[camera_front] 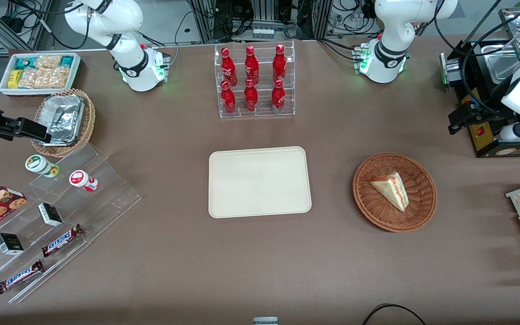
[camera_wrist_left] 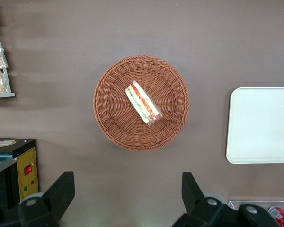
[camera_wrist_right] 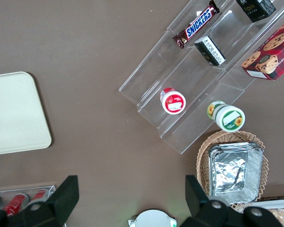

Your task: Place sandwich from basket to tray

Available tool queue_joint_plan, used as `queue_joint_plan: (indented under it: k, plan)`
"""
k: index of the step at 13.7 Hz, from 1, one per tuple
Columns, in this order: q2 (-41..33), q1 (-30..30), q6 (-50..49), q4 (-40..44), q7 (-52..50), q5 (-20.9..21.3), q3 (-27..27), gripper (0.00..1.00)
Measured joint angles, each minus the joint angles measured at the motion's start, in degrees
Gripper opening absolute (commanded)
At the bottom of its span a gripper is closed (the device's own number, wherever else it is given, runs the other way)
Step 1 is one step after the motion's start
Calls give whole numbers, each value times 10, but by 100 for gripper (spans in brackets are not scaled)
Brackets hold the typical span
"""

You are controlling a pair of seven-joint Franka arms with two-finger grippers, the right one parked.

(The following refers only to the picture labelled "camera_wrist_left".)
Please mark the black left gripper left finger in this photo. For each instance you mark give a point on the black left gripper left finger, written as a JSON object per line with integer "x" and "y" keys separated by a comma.
{"x": 59, "y": 194}

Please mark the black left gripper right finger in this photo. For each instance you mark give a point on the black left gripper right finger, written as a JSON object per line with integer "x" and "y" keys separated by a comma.
{"x": 194, "y": 201}

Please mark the triangle sandwich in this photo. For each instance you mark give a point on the triangle sandwich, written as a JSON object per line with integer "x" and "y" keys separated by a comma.
{"x": 143, "y": 104}

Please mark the brown round wicker basket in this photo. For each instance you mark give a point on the brown round wicker basket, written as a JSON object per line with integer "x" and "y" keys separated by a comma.
{"x": 113, "y": 113}

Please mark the cream plastic tray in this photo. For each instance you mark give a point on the cream plastic tray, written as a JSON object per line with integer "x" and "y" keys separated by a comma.
{"x": 260, "y": 125}

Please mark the tray of packaged snacks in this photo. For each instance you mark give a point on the tray of packaged snacks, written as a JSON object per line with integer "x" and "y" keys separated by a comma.
{"x": 2, "y": 59}

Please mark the clear acrylic bottle rack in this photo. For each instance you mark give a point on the clear acrylic bottle rack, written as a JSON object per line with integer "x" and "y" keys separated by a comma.
{"x": 234, "y": 204}

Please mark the black food warmer machine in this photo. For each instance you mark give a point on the black food warmer machine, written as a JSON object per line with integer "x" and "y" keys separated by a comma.
{"x": 28, "y": 165}

